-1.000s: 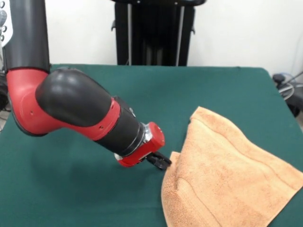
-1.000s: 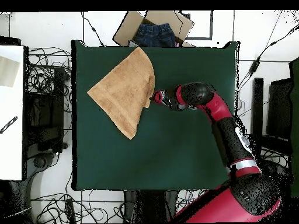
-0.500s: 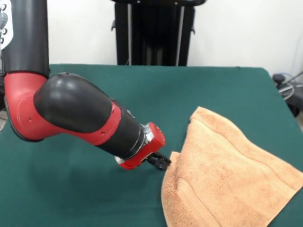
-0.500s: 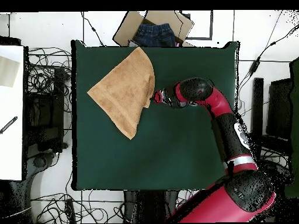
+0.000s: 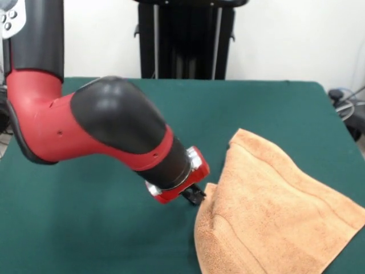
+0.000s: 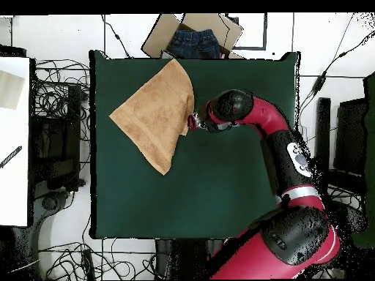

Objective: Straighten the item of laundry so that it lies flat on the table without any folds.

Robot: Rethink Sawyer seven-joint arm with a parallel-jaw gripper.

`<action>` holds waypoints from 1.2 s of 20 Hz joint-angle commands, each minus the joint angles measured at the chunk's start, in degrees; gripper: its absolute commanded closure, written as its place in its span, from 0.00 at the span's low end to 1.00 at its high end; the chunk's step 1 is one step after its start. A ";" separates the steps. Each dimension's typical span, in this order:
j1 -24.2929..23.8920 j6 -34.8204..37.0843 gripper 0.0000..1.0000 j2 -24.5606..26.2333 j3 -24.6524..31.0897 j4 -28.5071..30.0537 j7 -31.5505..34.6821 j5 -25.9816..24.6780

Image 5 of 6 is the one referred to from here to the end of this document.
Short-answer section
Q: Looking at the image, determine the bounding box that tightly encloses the black equipment base with cables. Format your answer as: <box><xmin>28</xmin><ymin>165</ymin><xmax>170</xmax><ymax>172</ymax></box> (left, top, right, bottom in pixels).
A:
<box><xmin>0</xmin><ymin>82</ymin><xmax>12</xmax><ymax>135</ymax></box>

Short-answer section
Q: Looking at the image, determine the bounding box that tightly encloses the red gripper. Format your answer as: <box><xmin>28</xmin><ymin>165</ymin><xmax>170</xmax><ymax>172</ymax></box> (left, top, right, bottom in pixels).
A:
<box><xmin>144</xmin><ymin>146</ymin><xmax>211</xmax><ymax>207</ymax></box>

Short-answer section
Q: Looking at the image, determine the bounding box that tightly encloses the tan terry towel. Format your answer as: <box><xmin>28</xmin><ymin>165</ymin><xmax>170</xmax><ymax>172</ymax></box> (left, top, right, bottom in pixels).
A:
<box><xmin>193</xmin><ymin>128</ymin><xmax>365</xmax><ymax>274</ymax></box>

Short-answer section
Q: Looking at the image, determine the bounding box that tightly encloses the grey stand base with cables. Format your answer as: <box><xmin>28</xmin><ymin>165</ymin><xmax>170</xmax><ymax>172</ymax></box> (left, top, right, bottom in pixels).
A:
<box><xmin>327</xmin><ymin>87</ymin><xmax>365</xmax><ymax>142</ymax></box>

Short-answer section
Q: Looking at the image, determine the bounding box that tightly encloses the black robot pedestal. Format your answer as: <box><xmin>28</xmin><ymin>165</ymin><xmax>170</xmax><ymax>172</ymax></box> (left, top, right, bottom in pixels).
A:
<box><xmin>132</xmin><ymin>0</ymin><xmax>249</xmax><ymax>80</ymax></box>

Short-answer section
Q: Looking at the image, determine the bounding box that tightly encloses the dark green table cloth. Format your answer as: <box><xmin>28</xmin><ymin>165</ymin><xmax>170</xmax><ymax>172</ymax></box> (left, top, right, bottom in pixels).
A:
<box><xmin>0</xmin><ymin>76</ymin><xmax>365</xmax><ymax>274</ymax></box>

